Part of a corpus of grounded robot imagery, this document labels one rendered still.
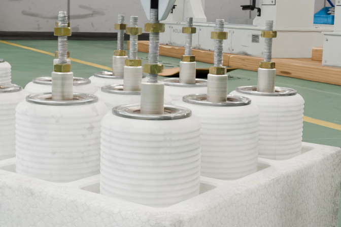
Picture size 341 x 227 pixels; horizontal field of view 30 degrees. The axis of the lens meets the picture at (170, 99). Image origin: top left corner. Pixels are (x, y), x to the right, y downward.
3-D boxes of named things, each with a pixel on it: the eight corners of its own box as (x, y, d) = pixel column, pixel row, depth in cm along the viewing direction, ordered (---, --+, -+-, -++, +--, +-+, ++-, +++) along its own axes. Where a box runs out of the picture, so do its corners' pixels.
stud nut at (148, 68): (139, 72, 60) (139, 63, 60) (152, 71, 61) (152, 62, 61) (154, 74, 58) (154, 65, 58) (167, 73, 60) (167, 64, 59)
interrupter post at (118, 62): (131, 78, 93) (132, 55, 93) (120, 79, 91) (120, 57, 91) (119, 77, 94) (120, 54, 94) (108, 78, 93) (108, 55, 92)
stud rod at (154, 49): (144, 89, 60) (147, 8, 59) (152, 88, 61) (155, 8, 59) (152, 90, 59) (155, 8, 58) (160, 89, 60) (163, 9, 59)
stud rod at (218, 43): (219, 88, 70) (223, 19, 69) (223, 89, 69) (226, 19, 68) (211, 87, 70) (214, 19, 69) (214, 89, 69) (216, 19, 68)
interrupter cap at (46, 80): (40, 88, 78) (40, 82, 78) (26, 81, 85) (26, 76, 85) (99, 87, 82) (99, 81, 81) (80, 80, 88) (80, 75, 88)
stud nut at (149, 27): (140, 31, 59) (140, 22, 59) (154, 31, 60) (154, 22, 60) (155, 32, 58) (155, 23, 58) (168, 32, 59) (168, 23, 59)
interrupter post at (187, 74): (176, 86, 85) (176, 61, 85) (180, 84, 88) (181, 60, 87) (193, 87, 85) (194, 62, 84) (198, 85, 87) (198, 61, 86)
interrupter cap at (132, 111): (146, 126, 55) (146, 118, 55) (95, 114, 61) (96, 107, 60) (208, 118, 60) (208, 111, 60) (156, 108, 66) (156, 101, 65)
